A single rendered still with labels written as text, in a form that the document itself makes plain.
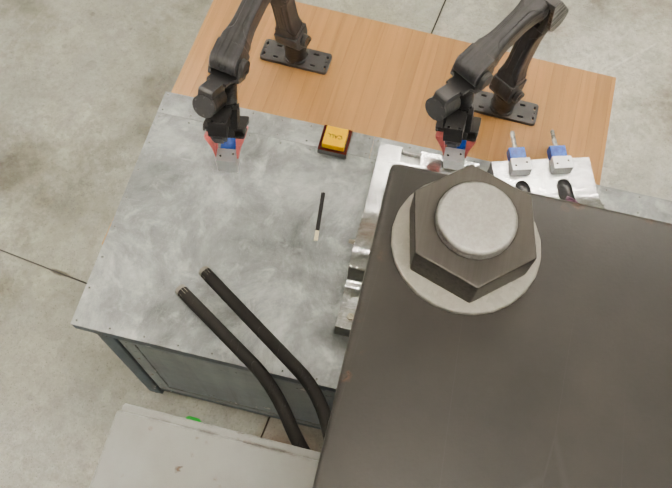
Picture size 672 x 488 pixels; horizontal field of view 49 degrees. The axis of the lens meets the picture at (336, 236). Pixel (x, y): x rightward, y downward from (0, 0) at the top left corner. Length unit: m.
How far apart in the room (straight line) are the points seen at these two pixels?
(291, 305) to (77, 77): 1.76
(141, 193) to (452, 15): 1.85
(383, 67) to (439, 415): 1.72
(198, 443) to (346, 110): 1.23
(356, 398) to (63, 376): 2.26
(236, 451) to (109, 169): 2.07
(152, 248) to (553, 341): 1.47
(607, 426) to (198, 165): 1.59
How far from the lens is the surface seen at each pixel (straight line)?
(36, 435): 2.72
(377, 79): 2.15
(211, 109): 1.68
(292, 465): 1.06
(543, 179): 1.99
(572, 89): 2.24
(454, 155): 1.85
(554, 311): 0.57
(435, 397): 0.53
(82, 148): 3.09
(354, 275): 1.75
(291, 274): 1.85
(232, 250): 1.89
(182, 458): 1.08
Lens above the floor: 2.52
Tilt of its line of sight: 65 degrees down
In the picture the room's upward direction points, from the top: 3 degrees clockwise
